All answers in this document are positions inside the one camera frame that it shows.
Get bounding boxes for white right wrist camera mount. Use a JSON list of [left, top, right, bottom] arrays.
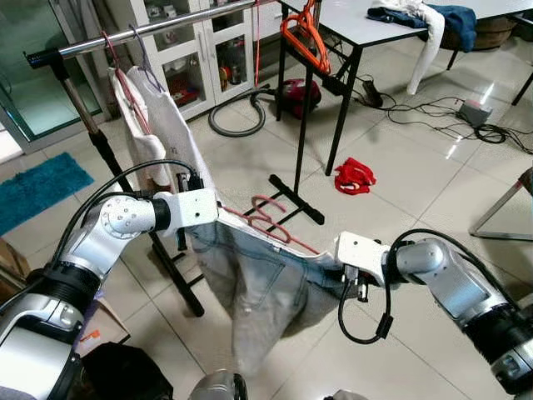
[[335, 231, 392, 288]]

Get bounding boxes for blue jeans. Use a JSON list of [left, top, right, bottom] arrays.
[[366, 4, 478, 53]]

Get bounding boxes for white jeans black stitching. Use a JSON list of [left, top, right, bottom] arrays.
[[185, 208, 359, 376]]

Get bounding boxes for purple hanger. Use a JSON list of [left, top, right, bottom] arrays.
[[129, 25, 167, 93]]

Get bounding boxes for black power adapter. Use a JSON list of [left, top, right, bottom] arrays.
[[361, 79, 384, 108]]

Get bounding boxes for grey power box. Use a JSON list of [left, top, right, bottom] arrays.
[[458, 100, 494, 128]]

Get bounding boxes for black plastic bag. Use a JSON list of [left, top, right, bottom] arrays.
[[83, 342, 174, 400]]

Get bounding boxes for red cloth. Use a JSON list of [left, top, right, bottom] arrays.
[[335, 156, 377, 195]]

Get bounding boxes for red wire hanger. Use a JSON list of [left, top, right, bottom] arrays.
[[221, 194, 321, 255], [100, 32, 155, 134], [252, 4, 264, 84]]

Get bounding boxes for brown cardboard box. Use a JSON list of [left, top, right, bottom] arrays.
[[0, 237, 30, 301]]

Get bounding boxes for brown round basket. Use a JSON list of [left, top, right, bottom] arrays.
[[441, 17, 517, 51]]

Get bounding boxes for red vacuum cleaner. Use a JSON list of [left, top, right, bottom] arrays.
[[275, 77, 323, 119]]

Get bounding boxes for grey vacuum hose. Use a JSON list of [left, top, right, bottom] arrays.
[[208, 87, 276, 138]]

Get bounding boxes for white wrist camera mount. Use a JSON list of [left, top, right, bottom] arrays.
[[171, 187, 220, 230], [335, 231, 392, 288]]

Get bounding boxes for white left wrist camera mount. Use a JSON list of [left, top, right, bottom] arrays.
[[171, 187, 220, 230]]

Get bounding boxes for white long sleeve garment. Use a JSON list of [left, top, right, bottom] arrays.
[[371, 0, 446, 95]]

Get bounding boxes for orange hanger bunch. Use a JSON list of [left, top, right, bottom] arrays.
[[281, 0, 332, 76]]

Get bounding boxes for teal floor mat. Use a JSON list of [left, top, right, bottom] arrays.
[[0, 152, 95, 236]]

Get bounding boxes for beige dustpan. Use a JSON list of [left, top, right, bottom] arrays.
[[75, 300, 130, 351]]

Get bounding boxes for white table black legs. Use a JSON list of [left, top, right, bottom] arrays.
[[279, 0, 533, 176]]

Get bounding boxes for black metal clothes rack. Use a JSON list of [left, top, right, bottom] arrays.
[[23, 0, 327, 318]]

